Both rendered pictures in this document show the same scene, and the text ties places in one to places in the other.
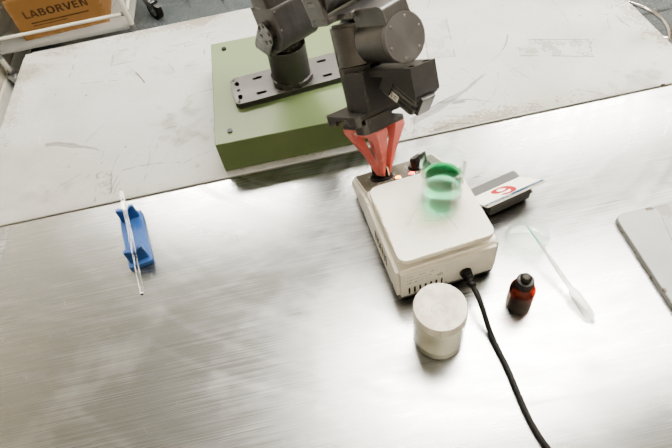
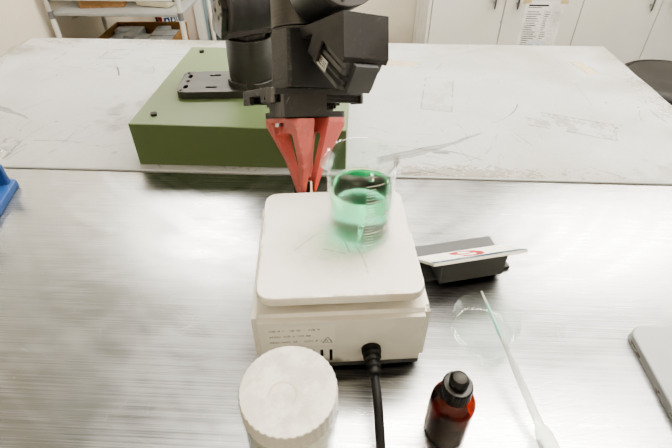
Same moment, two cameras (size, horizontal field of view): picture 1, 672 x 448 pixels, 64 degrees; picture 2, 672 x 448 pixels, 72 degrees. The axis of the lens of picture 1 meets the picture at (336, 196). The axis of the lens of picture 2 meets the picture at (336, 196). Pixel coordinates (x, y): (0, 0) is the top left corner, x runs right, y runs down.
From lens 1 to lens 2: 0.33 m
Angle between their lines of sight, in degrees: 13
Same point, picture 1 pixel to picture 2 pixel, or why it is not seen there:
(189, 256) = (31, 242)
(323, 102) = not seen: hidden behind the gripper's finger
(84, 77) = (67, 62)
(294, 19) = not seen: outside the picture
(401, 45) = not seen: outside the picture
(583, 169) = (587, 256)
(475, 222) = (398, 269)
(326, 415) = not seen: outside the picture
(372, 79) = (304, 42)
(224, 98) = (171, 87)
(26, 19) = not seen: hidden behind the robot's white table
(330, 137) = (270, 150)
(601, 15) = (632, 107)
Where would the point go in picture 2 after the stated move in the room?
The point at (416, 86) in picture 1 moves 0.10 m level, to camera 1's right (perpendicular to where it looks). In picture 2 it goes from (349, 41) to (484, 44)
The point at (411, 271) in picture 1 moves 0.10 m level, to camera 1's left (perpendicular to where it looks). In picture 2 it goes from (276, 321) to (140, 312)
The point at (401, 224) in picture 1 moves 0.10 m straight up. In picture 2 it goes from (287, 246) to (276, 133)
